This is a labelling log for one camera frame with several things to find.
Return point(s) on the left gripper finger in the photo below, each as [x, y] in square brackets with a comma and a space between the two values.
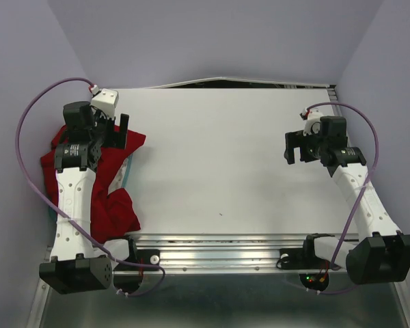
[114, 136]
[123, 131]

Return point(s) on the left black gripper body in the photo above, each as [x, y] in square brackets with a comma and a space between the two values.
[101, 126]

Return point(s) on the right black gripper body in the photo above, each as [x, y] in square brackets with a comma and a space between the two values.
[311, 151]

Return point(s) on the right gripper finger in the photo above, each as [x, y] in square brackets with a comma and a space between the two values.
[294, 139]
[289, 155]

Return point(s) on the plain red skirt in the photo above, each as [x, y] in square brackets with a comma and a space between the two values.
[103, 233]

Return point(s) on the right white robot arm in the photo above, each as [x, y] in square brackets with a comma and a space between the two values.
[382, 254]

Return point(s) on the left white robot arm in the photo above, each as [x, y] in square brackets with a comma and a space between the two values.
[77, 263]

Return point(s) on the teal plastic basket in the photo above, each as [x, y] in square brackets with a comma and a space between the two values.
[110, 208]

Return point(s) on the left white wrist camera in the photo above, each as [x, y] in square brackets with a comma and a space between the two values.
[106, 101]

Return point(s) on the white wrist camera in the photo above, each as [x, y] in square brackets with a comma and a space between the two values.
[312, 121]
[106, 101]

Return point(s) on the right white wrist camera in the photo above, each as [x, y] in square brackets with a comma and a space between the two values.
[312, 121]

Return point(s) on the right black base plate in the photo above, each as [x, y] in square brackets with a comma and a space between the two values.
[296, 259]

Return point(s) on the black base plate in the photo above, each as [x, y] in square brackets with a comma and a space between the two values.
[296, 259]
[141, 256]

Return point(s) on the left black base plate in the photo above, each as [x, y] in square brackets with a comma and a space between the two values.
[141, 256]

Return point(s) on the aluminium frame rail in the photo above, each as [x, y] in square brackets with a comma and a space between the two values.
[226, 281]

